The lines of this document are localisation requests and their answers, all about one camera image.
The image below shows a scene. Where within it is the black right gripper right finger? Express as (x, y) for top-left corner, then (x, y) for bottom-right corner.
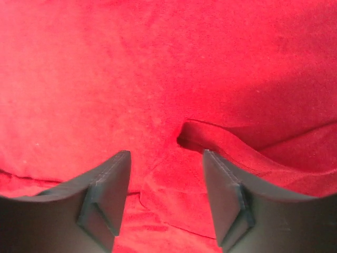
(203, 150), (336, 253)

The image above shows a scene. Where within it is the red t-shirt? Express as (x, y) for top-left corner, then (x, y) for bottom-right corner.
(1, 1), (336, 252)

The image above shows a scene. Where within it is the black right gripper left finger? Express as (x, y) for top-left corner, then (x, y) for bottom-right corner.
(1, 150), (131, 252)

